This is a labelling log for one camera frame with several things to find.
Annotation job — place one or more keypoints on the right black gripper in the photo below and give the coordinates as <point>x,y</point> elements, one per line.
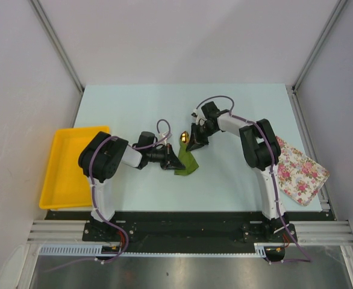
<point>196,141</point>

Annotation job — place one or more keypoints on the floral patterned tray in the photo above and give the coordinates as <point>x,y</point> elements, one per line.
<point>299,176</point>

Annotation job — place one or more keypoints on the yellow plastic tray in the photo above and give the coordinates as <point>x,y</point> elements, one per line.
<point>65,185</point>

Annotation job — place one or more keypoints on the aluminium frame rail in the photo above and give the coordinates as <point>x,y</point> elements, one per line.
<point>59,258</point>

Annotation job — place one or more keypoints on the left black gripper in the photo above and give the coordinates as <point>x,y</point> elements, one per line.
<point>170,161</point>

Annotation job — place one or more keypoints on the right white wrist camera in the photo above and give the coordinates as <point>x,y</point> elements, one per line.
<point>198,117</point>

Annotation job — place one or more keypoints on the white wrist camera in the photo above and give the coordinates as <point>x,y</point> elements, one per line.
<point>163,137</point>
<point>198,117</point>

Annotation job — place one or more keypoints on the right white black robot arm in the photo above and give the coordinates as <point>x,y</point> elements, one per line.
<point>260,147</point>

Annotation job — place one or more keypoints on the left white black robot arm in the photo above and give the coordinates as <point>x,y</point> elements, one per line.
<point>103,155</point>

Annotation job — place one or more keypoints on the right aluminium corner post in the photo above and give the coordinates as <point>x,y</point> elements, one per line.
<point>326,31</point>

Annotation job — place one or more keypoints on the green paper napkin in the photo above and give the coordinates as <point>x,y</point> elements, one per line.
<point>187,160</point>

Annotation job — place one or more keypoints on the aluminium corner post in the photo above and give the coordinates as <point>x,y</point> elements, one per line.
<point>326,31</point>
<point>52,35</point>

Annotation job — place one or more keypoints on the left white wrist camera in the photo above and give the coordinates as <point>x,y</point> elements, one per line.
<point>163,137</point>

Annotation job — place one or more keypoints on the white slotted cable duct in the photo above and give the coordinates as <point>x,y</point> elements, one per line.
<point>152,250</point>

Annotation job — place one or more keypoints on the left aluminium corner post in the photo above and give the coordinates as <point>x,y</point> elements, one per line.
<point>52,35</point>

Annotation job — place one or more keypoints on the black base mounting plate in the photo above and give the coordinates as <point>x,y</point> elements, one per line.
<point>222,232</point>

